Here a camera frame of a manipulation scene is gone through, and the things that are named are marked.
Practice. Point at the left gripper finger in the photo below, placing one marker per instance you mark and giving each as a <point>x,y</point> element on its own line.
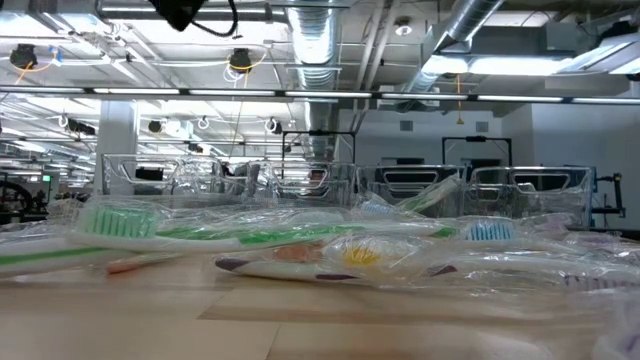
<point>177,15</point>

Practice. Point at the clear plastic bin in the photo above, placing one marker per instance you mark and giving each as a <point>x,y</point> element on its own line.
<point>550,200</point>
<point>130,172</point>
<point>380,192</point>
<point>300,175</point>

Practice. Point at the green white toothbrush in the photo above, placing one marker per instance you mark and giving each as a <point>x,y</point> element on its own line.
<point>120,222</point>
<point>200,232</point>
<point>435,195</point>
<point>50,257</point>

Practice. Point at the blue white toothbrush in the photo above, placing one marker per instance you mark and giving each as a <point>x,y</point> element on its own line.
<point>375,207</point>
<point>490,231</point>

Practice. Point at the purple white toothbrush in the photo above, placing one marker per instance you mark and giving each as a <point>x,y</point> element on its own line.
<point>500,265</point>
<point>280,270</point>

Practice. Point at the white square column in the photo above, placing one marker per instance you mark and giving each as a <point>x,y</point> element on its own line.
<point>117,130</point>

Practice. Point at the horizontal light bar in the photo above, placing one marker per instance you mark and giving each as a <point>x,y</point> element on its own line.
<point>325,94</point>

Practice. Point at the person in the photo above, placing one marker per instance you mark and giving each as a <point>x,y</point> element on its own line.
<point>316,176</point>

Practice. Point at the round ceiling fixture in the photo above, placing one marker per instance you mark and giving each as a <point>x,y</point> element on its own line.
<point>403,29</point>

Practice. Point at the black wheel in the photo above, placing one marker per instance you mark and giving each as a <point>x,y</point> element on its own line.
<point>27,197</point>

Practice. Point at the orange white wrapped toothbrush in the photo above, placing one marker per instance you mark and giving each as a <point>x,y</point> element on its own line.
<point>360,256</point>
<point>145,262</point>

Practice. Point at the bright ceiling light panel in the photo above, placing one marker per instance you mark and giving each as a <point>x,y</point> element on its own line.
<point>475,65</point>

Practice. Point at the blue panel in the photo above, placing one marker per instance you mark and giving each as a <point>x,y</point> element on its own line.
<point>594,187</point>

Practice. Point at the round silver air duct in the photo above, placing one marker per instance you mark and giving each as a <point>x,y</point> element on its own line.
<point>314,40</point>

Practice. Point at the slanted silver air duct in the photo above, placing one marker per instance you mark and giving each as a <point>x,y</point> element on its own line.
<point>470,20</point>

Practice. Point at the black stand frame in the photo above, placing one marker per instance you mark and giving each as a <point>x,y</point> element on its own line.
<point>475,138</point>

